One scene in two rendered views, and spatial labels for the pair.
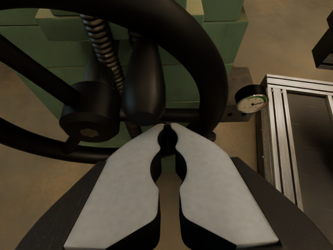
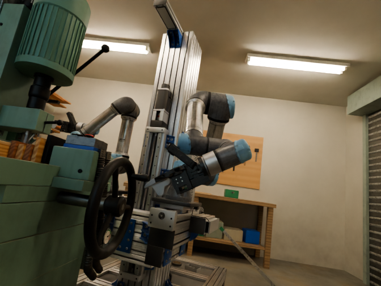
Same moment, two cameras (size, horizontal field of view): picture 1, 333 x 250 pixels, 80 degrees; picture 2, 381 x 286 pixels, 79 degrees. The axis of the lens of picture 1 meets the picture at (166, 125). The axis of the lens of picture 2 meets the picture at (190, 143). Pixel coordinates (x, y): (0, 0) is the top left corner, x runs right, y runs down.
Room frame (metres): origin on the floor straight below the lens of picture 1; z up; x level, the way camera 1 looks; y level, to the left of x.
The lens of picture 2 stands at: (-0.18, 0.76, 0.89)
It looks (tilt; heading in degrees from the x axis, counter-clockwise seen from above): 11 degrees up; 278
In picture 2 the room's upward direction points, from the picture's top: 8 degrees clockwise
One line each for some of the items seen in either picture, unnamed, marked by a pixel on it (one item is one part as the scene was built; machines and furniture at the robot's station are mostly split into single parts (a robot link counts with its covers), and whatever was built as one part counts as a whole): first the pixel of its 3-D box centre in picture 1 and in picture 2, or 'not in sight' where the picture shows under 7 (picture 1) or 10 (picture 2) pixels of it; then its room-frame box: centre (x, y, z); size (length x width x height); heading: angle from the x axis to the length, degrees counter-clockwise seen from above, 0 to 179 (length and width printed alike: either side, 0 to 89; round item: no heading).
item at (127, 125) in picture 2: not in sight; (125, 136); (0.54, -0.81, 1.19); 0.15 x 0.12 x 0.55; 94
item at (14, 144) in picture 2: not in sight; (34, 154); (0.44, 0.06, 0.93); 0.18 x 0.02 x 0.06; 91
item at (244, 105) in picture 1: (249, 100); (102, 238); (0.26, -0.18, 0.65); 0.06 x 0.04 x 0.08; 91
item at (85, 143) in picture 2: not in sight; (89, 144); (0.27, 0.04, 0.99); 0.13 x 0.11 x 0.06; 91
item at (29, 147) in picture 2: not in sight; (48, 156); (0.41, 0.04, 0.93); 0.19 x 0.02 x 0.05; 91
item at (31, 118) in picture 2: not in sight; (26, 122); (0.48, 0.09, 1.03); 0.14 x 0.07 x 0.09; 1
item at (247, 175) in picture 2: not in sight; (203, 155); (0.16, -3.25, 1.50); 2.00 x 0.04 x 0.90; 4
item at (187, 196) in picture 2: not in sight; (179, 191); (0.05, -0.58, 0.87); 0.15 x 0.15 x 0.10
